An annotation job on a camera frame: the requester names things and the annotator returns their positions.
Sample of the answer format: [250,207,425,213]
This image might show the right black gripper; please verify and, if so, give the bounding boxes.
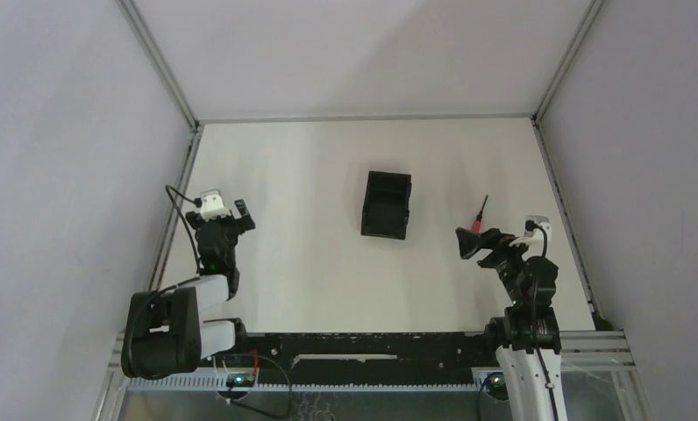
[455,226,535,304]

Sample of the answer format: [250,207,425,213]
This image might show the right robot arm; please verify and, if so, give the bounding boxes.
[455,220,567,420]

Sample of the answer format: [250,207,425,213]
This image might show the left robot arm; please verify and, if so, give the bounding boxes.
[120,191,255,380]

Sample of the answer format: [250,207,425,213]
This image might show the red black screwdriver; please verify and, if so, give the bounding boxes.
[471,195,488,233]

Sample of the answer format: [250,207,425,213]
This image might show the black plastic bin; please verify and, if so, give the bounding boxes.
[360,171,412,240]

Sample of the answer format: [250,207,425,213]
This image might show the small circuit board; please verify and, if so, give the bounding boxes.
[225,374,257,389]

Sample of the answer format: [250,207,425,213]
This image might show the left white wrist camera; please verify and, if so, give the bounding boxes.
[199,189,232,221]

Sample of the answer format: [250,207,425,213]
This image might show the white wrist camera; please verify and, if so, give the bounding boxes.
[199,189,232,221]
[509,215,552,247]

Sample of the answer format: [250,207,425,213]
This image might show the left black cable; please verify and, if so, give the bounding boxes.
[164,184,203,275]

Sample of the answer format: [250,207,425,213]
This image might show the right black cable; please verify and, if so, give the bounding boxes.
[525,223,559,421]

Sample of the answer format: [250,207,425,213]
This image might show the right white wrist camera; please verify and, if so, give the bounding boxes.
[509,215,552,247]

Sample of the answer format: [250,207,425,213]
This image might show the black mounting rail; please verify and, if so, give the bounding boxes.
[239,332,499,387]

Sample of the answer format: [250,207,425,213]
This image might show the black cable under rail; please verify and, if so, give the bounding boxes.
[212,352,294,421]

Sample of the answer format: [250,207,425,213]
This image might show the white slotted cable duct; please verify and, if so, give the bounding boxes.
[126,372,303,392]

